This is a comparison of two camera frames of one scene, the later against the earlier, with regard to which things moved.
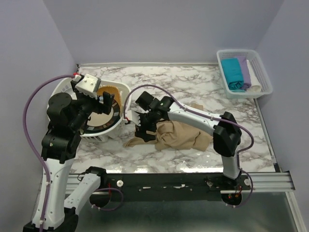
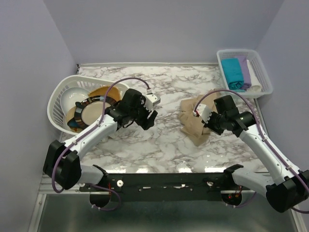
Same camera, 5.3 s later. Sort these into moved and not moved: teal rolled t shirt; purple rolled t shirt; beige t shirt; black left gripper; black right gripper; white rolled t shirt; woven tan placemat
Moved: black right gripper; black left gripper; beige t shirt
Not moved: white rolled t shirt; purple rolled t shirt; woven tan placemat; teal rolled t shirt
